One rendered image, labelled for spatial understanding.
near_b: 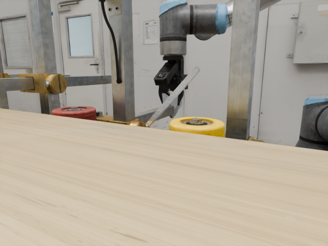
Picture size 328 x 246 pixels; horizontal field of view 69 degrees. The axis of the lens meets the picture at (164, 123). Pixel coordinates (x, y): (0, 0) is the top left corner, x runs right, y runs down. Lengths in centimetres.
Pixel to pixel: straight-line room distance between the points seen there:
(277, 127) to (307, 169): 298
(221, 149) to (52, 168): 16
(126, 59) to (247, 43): 24
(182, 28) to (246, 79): 44
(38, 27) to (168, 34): 36
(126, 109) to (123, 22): 18
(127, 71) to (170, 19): 34
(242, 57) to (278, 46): 273
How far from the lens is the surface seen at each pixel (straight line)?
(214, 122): 35
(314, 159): 26
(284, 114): 317
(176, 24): 80
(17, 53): 568
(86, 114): 46
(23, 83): 71
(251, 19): 42
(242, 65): 41
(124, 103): 51
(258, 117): 319
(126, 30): 52
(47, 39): 70
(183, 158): 22
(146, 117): 67
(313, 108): 114
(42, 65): 70
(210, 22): 81
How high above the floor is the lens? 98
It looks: 13 degrees down
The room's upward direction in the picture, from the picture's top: straight up
